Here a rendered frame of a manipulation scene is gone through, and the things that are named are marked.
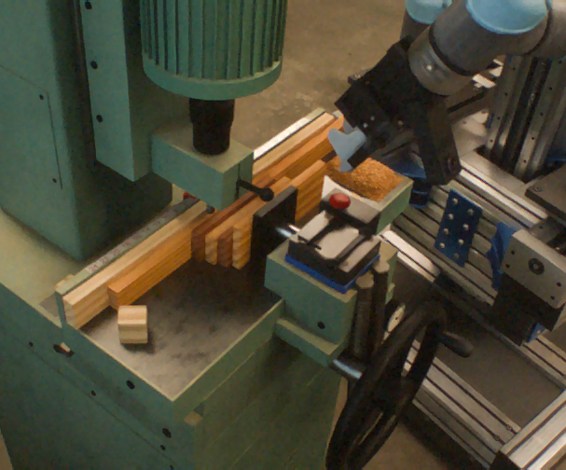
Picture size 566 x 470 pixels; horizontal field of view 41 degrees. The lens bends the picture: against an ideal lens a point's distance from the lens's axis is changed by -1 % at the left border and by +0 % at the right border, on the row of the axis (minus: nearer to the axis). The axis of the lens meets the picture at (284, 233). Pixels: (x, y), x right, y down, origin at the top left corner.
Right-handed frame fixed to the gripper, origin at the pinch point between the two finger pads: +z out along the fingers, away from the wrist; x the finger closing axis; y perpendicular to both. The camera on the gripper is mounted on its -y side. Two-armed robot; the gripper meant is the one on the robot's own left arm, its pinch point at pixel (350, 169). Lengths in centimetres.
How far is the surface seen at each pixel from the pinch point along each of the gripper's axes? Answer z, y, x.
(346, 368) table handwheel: 17.5, -21.4, 9.3
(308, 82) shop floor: 151, 45, -168
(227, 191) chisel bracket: 10.5, 8.6, 10.2
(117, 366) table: 22.2, 0.1, 33.5
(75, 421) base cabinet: 60, -2, 30
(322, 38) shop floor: 161, 62, -205
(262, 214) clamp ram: 11.6, 3.2, 7.3
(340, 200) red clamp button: 4.9, -2.4, 0.3
